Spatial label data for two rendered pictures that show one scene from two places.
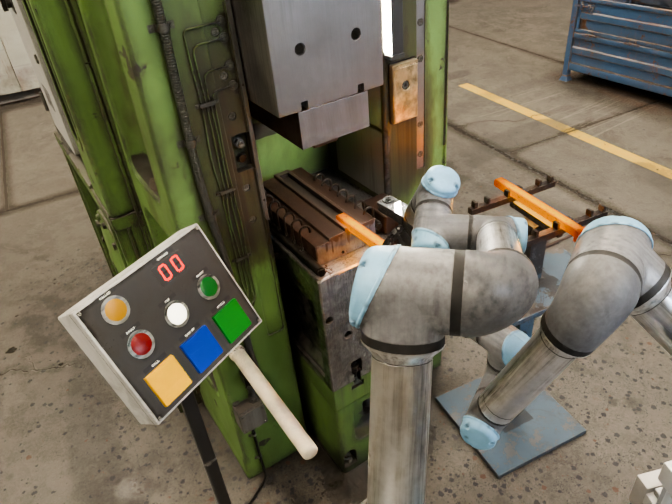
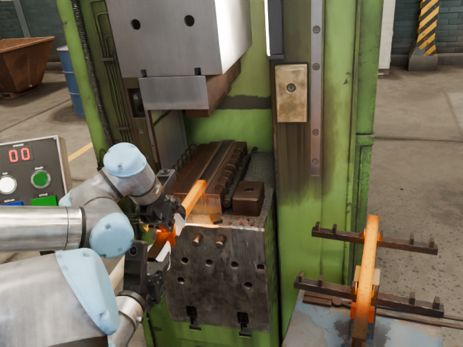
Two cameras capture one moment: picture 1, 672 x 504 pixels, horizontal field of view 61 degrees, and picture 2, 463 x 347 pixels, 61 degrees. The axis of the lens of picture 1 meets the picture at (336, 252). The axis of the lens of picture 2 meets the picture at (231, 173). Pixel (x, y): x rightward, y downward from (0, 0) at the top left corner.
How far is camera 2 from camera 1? 1.16 m
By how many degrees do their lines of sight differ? 40
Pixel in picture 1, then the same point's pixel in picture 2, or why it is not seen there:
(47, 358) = not seen: hidden behind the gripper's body
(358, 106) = (196, 87)
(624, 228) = (50, 268)
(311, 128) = (150, 93)
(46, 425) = not seen: hidden behind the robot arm
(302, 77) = (139, 49)
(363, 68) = (199, 54)
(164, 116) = (79, 60)
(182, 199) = (93, 122)
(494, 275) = not seen: outside the picture
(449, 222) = (83, 193)
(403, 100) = (287, 102)
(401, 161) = (291, 160)
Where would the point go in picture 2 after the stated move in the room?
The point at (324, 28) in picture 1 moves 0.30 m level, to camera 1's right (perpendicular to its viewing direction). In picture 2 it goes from (157, 10) to (244, 9)
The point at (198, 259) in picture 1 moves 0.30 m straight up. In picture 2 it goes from (43, 158) to (9, 60)
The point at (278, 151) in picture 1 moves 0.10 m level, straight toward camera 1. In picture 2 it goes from (238, 124) to (222, 132)
